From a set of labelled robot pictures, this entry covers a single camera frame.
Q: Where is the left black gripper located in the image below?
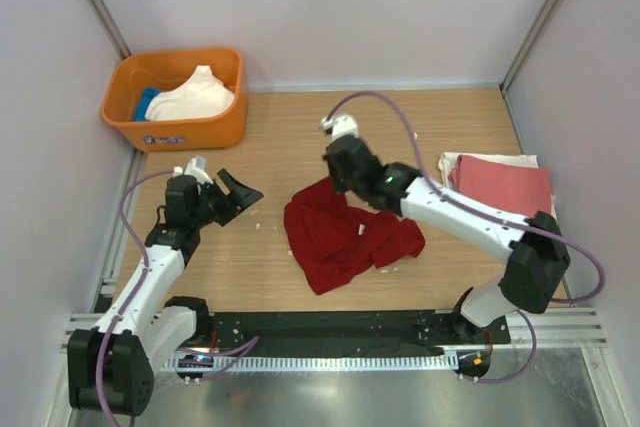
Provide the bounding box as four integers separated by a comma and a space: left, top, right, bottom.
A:
190, 169, 262, 229

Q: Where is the dark red t shirt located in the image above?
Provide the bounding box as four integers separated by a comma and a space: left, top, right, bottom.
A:
283, 177, 426, 295

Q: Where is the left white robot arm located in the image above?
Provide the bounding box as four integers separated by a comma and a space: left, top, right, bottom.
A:
66, 157, 264, 419

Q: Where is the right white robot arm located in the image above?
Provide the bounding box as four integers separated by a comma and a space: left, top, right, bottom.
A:
323, 134, 570, 343

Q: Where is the folded white t shirt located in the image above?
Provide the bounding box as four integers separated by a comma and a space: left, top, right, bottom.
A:
437, 151, 560, 222

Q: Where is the white t shirt in bin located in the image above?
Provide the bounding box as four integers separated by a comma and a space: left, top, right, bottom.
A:
144, 65, 235, 121

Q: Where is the blue t shirt in bin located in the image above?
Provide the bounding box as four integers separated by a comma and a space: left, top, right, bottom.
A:
132, 87, 161, 122

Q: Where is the orange plastic bin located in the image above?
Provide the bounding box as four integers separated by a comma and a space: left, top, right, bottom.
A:
101, 46, 248, 152

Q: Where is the folded pink t shirt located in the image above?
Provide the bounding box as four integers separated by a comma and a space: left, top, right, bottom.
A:
447, 153, 552, 228

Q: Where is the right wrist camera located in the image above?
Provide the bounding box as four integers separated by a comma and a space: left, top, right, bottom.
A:
321, 114, 359, 141

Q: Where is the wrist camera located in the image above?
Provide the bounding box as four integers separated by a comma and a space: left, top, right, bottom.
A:
321, 114, 359, 141
172, 155, 213, 184

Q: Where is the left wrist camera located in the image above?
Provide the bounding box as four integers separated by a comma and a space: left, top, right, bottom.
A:
172, 155, 213, 184

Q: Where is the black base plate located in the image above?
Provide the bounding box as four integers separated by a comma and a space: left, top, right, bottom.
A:
182, 310, 511, 358

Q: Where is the slotted cable duct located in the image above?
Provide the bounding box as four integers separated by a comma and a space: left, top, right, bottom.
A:
160, 352, 459, 375

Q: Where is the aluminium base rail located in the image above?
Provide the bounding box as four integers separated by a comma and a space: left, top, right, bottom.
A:
59, 307, 609, 356

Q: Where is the right aluminium frame post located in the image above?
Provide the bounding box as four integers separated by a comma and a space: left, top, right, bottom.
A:
500, 0, 563, 97

